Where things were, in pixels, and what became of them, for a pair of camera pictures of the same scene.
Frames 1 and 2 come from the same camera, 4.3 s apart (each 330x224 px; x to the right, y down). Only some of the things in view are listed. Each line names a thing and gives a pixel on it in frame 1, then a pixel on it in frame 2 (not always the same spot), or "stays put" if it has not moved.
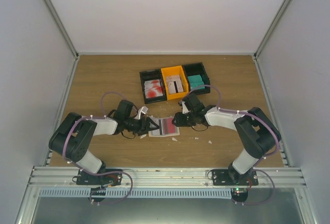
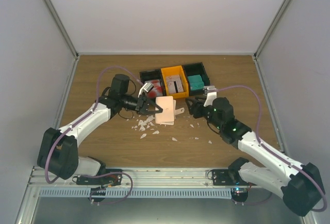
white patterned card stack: x=175 y=84 stays put
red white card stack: x=153 y=89 stays put
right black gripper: x=179 y=121 to x=197 y=106
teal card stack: x=195 y=81 stays put
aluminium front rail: x=166 y=177 stays put
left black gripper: x=144 y=128 to x=143 y=102
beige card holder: x=166 y=128 to x=168 y=115
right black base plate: x=232 y=177 stays put
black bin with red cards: x=152 y=86 stays put
